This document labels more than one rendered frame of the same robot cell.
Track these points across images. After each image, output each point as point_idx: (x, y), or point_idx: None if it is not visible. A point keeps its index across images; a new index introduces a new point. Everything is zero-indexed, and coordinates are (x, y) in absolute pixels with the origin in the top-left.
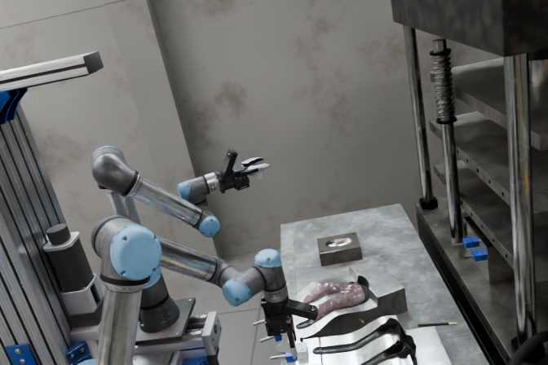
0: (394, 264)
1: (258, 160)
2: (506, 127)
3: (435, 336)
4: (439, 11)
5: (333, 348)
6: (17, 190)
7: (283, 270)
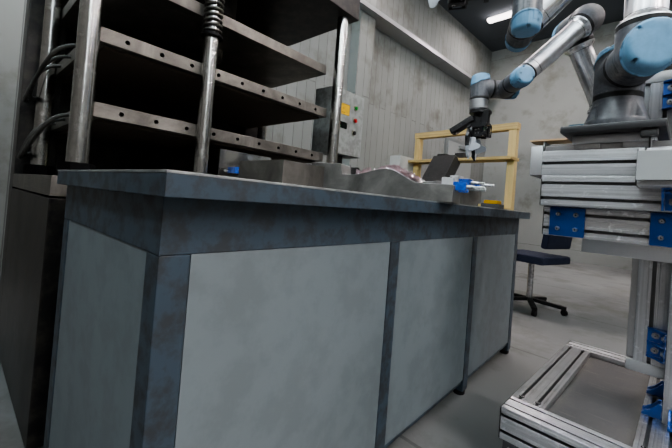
0: None
1: None
2: (296, 59)
3: None
4: None
5: None
6: None
7: (371, 193)
